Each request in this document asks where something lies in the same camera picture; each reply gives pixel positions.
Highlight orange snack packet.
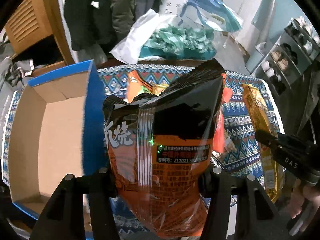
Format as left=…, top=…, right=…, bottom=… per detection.
left=127, top=70, right=169, bottom=103

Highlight grey shoe rack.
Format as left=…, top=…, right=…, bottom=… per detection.
left=252, top=16, right=319, bottom=96

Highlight blue cardboard box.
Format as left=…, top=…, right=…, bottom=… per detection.
left=8, top=60, right=111, bottom=233

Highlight teal crumpled plastic bag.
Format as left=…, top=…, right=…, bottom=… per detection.
left=139, top=25, right=217, bottom=61

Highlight blue white plastic bag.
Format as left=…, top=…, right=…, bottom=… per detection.
left=176, top=0, right=244, bottom=33

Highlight person's right hand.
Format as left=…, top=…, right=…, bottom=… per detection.
left=287, top=179, right=319, bottom=219

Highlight black orange snack bag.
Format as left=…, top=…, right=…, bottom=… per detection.
left=103, top=59, right=225, bottom=239

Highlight long yellow snack pack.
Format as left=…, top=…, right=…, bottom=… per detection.
left=242, top=83, right=284, bottom=202

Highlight patterned blue tablecloth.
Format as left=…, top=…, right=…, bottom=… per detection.
left=2, top=66, right=273, bottom=233

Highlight wooden cabinet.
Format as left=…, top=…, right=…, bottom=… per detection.
left=4, top=0, right=75, bottom=76

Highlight dark hanging clothes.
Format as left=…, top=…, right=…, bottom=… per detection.
left=63, top=0, right=159, bottom=51

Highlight red snack packet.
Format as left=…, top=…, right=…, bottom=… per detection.
left=213, top=74, right=233, bottom=153

